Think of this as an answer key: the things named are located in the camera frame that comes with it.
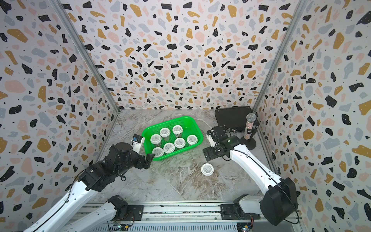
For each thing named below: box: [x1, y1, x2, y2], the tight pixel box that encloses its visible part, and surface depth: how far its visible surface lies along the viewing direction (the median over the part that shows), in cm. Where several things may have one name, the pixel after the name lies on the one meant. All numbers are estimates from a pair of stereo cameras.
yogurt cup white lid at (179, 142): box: [173, 137, 186, 149], surface depth 94 cm
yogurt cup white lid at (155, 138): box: [150, 133, 162, 145], surface depth 97 cm
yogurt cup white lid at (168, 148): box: [163, 142, 176, 154], surface depth 92 cm
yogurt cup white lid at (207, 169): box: [200, 162, 215, 177], surface depth 85 cm
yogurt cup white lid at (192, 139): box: [186, 134, 199, 146], surface depth 97 cm
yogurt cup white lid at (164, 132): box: [159, 127, 172, 138], surface depth 100 cm
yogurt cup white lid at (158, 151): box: [151, 146, 164, 158], surface depth 91 cm
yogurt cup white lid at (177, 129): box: [171, 124, 184, 135], surface depth 102 cm
